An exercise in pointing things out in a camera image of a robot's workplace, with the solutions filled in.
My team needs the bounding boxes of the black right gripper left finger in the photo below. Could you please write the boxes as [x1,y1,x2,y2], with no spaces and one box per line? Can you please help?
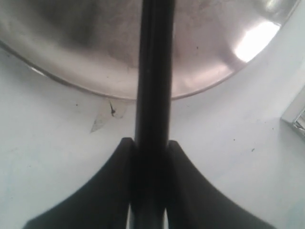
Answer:
[24,138,134,229]

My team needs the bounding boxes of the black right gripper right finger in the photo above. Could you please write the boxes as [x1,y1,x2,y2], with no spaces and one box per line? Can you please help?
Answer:
[164,141,273,229]

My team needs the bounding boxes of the black handled knife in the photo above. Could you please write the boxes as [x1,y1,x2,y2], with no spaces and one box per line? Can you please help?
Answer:
[130,0,175,229]

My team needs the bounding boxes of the clear tape scrap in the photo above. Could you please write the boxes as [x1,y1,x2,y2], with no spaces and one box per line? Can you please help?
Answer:
[91,99,128,133]

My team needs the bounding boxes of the round steel plate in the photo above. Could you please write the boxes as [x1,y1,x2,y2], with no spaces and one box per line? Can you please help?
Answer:
[0,0,299,100]

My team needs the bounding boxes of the wire metal utensil basket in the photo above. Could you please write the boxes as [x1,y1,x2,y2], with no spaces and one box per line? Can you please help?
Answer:
[281,90,305,139]

